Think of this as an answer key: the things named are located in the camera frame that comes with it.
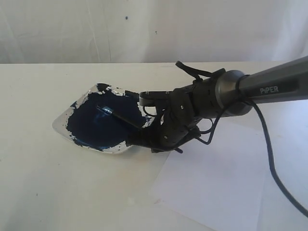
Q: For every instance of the white paper sheet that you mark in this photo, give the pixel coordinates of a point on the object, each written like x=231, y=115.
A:
x=226, y=185

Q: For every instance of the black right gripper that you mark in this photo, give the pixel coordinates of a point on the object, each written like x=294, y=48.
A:
x=187, y=106

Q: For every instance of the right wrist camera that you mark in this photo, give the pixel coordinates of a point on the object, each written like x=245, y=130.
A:
x=157, y=99

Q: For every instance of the black paintbrush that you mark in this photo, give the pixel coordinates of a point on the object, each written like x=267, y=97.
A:
x=110, y=111

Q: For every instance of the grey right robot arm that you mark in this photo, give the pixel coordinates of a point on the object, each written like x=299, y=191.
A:
x=236, y=92

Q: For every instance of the white tray with blue paint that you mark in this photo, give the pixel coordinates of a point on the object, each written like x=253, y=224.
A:
x=84, y=125

